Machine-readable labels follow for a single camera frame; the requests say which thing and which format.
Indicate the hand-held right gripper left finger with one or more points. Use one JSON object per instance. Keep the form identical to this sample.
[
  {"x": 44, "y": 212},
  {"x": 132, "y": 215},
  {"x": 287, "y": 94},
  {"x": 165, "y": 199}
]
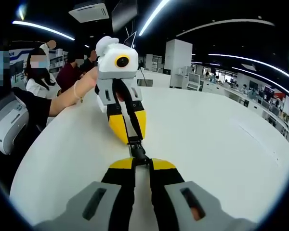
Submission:
[{"x": 106, "y": 199}]

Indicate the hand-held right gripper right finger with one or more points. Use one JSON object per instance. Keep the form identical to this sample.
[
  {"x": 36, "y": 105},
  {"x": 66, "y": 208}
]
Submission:
[{"x": 173, "y": 199}]

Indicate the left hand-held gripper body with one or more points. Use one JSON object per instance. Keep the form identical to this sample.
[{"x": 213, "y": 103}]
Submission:
[{"x": 108, "y": 62}]

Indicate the black socket plastic buckle part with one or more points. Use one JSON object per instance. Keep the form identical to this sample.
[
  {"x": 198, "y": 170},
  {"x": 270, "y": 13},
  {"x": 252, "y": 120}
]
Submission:
[{"x": 141, "y": 160}]

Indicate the person's left hand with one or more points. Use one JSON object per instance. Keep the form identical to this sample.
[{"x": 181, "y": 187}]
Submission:
[{"x": 90, "y": 78}]

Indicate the hanging black monitor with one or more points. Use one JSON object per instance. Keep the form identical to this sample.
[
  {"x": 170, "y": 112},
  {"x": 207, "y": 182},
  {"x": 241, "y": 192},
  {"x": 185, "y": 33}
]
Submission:
[{"x": 124, "y": 14}]

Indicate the white ceiling air conditioner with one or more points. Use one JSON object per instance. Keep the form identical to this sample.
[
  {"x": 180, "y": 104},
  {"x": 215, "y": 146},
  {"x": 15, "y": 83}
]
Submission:
[{"x": 89, "y": 13}]

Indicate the white kiosk machine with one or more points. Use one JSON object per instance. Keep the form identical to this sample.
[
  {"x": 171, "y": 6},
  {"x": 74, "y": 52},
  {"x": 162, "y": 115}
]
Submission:
[{"x": 193, "y": 81}]

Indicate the row of white office desks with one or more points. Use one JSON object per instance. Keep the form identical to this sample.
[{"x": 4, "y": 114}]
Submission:
[{"x": 231, "y": 93}]

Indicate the white grey chest device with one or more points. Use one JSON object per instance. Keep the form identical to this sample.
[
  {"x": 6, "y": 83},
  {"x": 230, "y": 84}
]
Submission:
[{"x": 7, "y": 122}]

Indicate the blue white wall sign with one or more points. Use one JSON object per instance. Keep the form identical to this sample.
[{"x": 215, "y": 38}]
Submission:
[{"x": 17, "y": 56}]

